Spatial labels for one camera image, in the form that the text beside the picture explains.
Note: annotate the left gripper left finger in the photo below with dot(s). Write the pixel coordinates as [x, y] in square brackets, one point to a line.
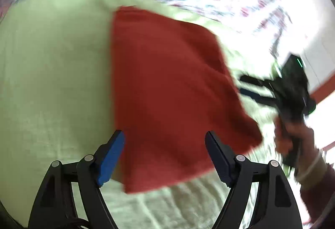
[69, 195]

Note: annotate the right hand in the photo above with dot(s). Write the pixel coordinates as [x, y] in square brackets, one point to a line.
[283, 143]

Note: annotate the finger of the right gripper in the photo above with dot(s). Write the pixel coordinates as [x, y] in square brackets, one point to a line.
[256, 81]
[264, 100]

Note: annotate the orange knit sweater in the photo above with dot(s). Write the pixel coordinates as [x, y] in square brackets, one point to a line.
[172, 86]

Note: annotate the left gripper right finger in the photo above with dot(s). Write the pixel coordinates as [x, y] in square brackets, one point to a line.
[275, 204]

